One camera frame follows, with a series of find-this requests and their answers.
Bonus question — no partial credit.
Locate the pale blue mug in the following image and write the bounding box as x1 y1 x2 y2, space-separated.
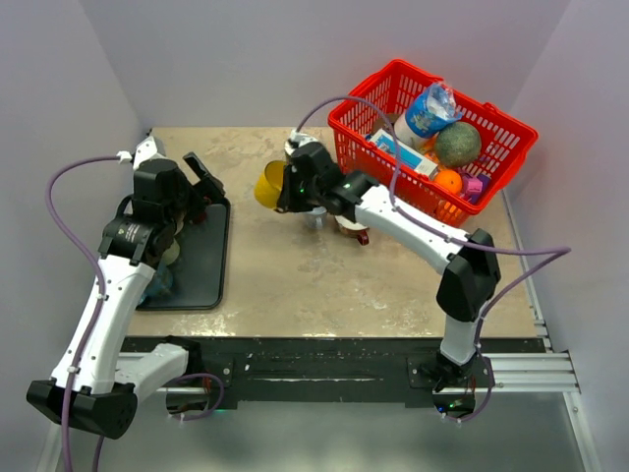
304 206 327 230

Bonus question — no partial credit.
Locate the yellow mug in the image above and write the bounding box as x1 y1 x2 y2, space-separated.
254 160 285 209

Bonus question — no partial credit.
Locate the brown floral mug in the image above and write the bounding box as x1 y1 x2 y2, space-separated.
335 215 370 246

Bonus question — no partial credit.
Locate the teal rimmed mug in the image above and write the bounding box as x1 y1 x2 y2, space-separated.
138 265 173 305

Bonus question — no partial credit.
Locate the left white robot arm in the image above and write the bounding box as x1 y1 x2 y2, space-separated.
27 152 225 440

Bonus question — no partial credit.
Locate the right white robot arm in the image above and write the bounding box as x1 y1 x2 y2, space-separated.
276 140 501 386

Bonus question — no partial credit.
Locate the dark maroon mug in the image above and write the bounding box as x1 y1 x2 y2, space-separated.
191 200 210 225

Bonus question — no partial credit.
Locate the pale green mug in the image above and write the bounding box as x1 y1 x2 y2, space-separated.
161 239 181 266

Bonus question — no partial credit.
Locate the black labelled can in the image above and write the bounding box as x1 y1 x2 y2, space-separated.
284 140 299 161

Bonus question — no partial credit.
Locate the blue white box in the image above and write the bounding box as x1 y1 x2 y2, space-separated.
367 129 439 180

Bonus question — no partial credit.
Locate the black plastic tray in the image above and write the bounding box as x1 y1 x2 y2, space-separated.
138 199 231 311

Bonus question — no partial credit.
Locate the red plastic basket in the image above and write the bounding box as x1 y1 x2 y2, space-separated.
328 59 539 226

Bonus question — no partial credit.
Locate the orange fruit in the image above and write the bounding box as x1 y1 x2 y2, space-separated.
433 169 463 196

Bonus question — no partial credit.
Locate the blue white snack bag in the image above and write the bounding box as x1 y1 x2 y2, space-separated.
394 83 462 143

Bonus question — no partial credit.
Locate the green melon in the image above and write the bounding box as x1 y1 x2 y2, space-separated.
433 121 482 168

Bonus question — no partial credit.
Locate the purple toy block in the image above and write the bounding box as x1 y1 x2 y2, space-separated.
460 172 490 205

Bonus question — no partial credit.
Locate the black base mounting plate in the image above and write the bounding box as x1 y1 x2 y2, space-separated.
120 336 547 410

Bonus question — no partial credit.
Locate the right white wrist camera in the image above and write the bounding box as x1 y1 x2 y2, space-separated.
287 129 317 148

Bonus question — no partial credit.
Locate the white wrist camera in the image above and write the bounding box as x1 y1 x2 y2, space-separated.
287 129 317 148
116 136 166 171

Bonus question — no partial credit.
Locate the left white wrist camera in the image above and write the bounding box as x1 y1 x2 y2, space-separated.
116 136 166 171

